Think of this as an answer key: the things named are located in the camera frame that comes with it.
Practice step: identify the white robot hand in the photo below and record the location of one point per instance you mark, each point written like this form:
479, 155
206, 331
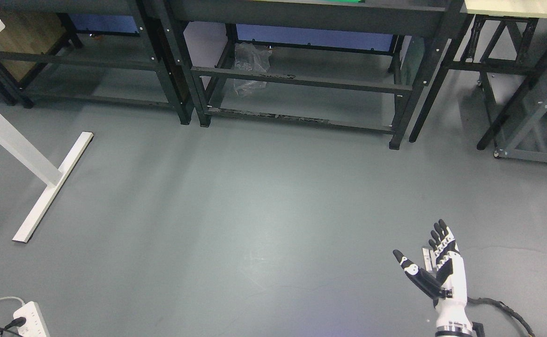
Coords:
451, 276

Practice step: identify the black metal rack middle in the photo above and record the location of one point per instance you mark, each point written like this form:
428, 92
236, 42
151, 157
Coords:
420, 29

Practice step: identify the black metal rack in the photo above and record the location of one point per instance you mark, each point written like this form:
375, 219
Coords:
420, 29
105, 37

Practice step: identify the grey rack right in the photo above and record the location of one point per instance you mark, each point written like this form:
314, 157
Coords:
516, 129

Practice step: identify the clear plastic bag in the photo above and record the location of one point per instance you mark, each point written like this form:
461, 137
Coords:
254, 58

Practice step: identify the black metal rack left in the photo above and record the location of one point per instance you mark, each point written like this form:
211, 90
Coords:
105, 37

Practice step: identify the white power strip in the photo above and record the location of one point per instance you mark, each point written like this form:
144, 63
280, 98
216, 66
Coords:
34, 325

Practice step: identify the wooden box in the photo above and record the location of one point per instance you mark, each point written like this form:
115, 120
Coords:
31, 32

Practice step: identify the white desk left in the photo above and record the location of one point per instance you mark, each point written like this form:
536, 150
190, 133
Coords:
54, 177

